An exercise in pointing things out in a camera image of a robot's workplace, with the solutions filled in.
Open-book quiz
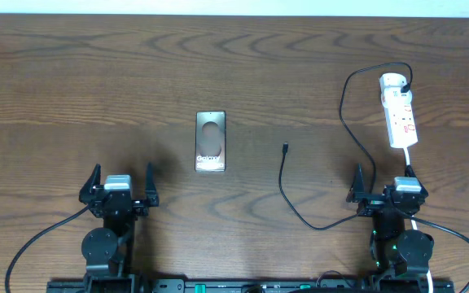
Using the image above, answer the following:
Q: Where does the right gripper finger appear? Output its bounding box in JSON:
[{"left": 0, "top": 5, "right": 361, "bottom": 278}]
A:
[
  {"left": 348, "top": 164, "right": 365, "bottom": 196},
  {"left": 405, "top": 164, "right": 426, "bottom": 191}
]

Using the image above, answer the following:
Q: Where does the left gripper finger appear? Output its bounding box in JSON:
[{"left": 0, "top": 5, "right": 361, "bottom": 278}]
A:
[
  {"left": 144, "top": 163, "right": 157, "bottom": 197},
  {"left": 80, "top": 164, "right": 101, "bottom": 196}
]

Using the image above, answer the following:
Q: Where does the Galaxy smartphone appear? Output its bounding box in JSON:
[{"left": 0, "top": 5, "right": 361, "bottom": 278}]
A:
[{"left": 195, "top": 111, "right": 226, "bottom": 173}]

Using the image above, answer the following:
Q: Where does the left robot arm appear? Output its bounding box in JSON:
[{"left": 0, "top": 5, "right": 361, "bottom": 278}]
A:
[{"left": 79, "top": 164, "right": 160, "bottom": 293}]

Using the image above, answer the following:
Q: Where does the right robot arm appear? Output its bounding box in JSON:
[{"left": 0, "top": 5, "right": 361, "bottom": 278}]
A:
[{"left": 347, "top": 166, "right": 434, "bottom": 292}]

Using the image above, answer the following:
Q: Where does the white charger adapter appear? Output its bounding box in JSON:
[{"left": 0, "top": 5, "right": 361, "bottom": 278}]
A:
[{"left": 379, "top": 72, "right": 413, "bottom": 108}]

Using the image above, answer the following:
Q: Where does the white power strip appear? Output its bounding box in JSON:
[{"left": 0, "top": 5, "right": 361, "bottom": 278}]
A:
[{"left": 384, "top": 104, "right": 418, "bottom": 149}]

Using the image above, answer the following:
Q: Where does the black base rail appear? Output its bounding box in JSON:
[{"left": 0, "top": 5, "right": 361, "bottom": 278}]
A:
[{"left": 46, "top": 277, "right": 455, "bottom": 293}]

